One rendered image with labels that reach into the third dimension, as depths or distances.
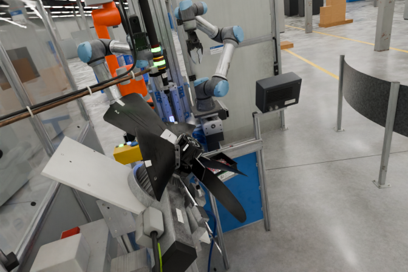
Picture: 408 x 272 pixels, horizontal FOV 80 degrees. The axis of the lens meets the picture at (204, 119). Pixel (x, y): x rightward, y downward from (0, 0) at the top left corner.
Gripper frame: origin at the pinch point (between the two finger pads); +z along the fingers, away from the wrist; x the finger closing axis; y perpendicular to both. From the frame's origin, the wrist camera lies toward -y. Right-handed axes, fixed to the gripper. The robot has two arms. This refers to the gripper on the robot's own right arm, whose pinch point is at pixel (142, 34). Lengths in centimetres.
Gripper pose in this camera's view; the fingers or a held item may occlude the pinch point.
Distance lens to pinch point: 115.6
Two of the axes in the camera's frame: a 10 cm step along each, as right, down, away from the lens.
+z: 4.0, 3.0, -8.6
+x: -9.0, 3.2, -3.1
